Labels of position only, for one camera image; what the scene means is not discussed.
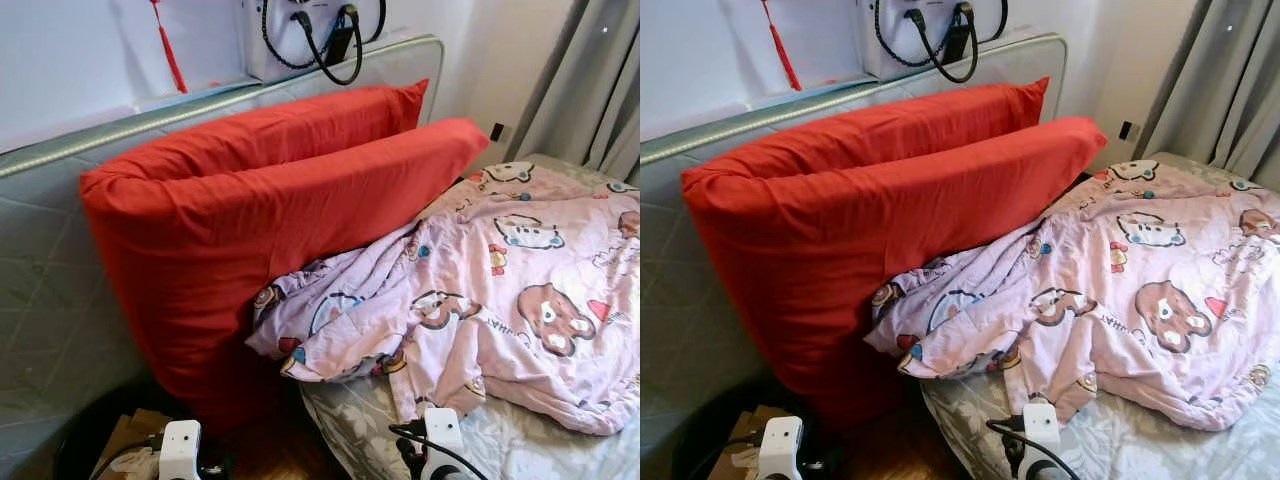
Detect red pillow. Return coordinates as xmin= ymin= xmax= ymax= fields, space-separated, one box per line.
xmin=80 ymin=117 xmax=491 ymax=431
xmin=100 ymin=78 xmax=431 ymax=176
xmin=720 ymin=76 xmax=1051 ymax=173
xmin=682 ymin=115 xmax=1109 ymax=426

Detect grey curtain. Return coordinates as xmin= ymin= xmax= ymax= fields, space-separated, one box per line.
xmin=1140 ymin=0 xmax=1280 ymax=191
xmin=515 ymin=0 xmax=641 ymax=181

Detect flattened brown cardboard box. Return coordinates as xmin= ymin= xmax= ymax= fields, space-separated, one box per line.
xmin=92 ymin=408 xmax=176 ymax=480
xmin=708 ymin=405 xmax=773 ymax=480

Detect pink cartoon print blanket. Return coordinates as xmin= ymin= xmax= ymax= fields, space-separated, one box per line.
xmin=245 ymin=160 xmax=641 ymax=436
xmin=865 ymin=158 xmax=1280 ymax=431

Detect bed with grey floral sheet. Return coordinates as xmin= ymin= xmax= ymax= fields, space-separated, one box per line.
xmin=300 ymin=150 xmax=641 ymax=480
xmin=920 ymin=150 xmax=1280 ymax=480

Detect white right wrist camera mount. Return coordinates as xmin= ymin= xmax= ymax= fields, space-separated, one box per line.
xmin=422 ymin=407 xmax=469 ymax=480
xmin=1018 ymin=403 xmax=1063 ymax=480

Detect red hanging tassel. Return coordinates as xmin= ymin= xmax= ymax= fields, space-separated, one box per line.
xmin=760 ymin=0 xmax=803 ymax=93
xmin=150 ymin=0 xmax=189 ymax=94

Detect black round trash bin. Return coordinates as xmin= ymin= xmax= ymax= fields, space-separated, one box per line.
xmin=55 ymin=385 xmax=236 ymax=480
xmin=670 ymin=385 xmax=841 ymax=480

